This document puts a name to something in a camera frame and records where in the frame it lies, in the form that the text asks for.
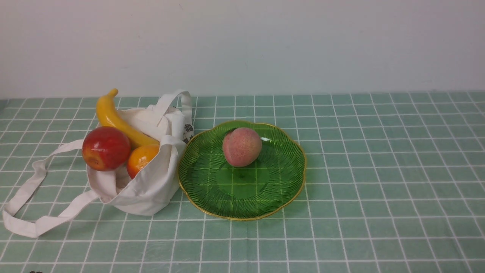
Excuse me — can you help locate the red apple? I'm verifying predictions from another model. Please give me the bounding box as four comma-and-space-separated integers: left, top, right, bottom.
82, 126, 131, 171

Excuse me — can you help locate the white cloth tote bag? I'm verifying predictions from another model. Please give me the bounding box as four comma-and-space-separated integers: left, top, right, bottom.
2, 89, 194, 238

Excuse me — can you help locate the orange fruit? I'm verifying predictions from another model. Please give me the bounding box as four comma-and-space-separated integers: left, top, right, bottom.
126, 144, 160, 179

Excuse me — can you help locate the pink peach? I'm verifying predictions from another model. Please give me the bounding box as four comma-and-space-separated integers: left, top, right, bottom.
223, 127, 262, 167

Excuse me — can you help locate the green glass plate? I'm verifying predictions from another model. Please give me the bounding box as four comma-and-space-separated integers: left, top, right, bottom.
177, 120, 308, 221

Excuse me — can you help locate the yellow banana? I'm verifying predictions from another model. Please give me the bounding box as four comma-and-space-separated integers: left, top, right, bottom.
96, 88, 159, 149

